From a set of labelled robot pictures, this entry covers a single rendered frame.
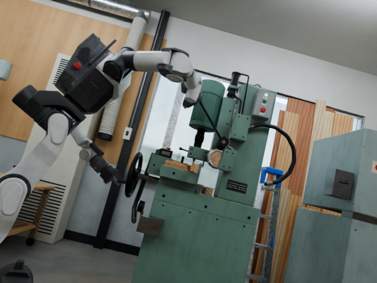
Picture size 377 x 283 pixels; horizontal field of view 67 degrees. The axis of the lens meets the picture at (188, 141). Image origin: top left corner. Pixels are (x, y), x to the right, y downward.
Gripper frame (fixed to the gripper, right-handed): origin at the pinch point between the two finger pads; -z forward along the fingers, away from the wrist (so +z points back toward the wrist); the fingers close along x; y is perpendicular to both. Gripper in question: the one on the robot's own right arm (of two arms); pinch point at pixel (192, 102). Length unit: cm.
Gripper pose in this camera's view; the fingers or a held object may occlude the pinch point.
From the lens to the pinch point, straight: 171.6
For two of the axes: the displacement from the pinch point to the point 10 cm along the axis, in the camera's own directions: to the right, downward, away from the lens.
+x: -8.8, 4.7, -0.9
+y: 4.8, 8.7, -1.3
